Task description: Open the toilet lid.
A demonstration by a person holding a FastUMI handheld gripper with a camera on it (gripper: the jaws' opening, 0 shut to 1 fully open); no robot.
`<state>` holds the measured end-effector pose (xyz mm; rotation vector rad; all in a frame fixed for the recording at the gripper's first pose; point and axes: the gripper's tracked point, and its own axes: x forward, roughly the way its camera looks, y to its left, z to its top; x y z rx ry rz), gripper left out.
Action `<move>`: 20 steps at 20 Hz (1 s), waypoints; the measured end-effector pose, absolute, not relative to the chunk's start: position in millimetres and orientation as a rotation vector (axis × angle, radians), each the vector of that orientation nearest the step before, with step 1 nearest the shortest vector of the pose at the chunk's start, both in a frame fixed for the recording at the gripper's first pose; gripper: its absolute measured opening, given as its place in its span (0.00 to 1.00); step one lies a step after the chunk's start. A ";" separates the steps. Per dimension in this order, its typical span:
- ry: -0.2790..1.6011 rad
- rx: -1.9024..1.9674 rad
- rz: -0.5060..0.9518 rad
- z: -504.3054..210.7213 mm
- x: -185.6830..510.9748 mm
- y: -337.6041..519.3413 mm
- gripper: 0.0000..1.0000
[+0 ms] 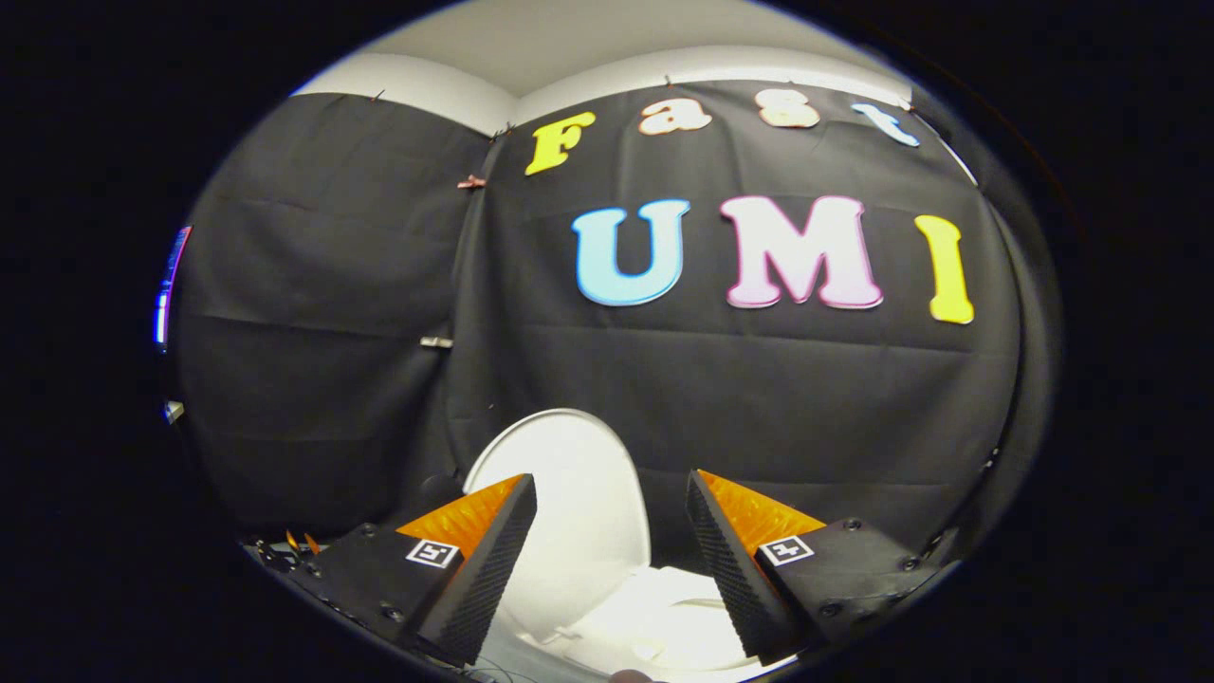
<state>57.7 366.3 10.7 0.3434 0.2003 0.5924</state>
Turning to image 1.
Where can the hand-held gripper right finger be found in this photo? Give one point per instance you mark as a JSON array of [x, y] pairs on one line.
[[726, 564]]

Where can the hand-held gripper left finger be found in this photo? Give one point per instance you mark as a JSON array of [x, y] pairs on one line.
[[493, 564]]

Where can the white toilet lid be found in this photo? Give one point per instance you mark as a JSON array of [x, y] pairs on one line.
[[583, 503]]

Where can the white toilet seat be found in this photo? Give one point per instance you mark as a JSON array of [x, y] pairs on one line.
[[664, 617]]

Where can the black backdrop cloth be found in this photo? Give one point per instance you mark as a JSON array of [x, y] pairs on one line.
[[664, 398]]

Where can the small metal clip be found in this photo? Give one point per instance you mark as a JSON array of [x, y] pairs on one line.
[[436, 341]]

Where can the lit screen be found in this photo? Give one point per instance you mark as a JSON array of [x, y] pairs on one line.
[[169, 285]]

